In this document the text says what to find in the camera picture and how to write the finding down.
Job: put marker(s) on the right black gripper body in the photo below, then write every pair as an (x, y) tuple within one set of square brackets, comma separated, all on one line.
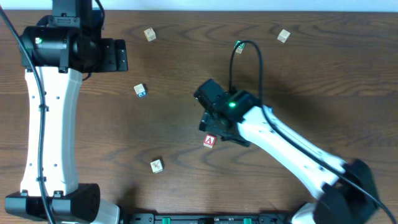
[(217, 127)]

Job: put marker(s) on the plain wooden block far left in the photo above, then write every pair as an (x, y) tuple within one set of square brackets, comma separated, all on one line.
[(150, 34)]

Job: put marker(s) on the wooden block near base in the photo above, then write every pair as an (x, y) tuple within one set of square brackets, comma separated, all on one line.
[(157, 166)]

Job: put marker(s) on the red letter A block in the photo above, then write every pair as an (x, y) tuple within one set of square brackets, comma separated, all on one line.
[(209, 141)]

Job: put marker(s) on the wooden block blue side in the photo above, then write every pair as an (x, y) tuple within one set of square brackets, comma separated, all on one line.
[(140, 90)]

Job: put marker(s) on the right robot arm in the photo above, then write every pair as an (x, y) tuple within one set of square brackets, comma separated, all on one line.
[(344, 192)]

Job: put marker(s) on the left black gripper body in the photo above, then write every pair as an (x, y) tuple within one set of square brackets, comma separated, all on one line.
[(116, 55)]

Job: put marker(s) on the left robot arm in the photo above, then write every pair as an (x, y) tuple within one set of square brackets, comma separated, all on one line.
[(59, 53)]

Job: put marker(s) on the plain wooden block far right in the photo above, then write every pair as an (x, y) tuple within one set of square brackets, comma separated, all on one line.
[(283, 36)]

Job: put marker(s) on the green letter wooden block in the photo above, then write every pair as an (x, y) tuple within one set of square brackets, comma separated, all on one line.
[(239, 46)]

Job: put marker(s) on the plain wooden block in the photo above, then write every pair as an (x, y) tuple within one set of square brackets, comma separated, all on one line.
[(150, 34), (283, 36)]

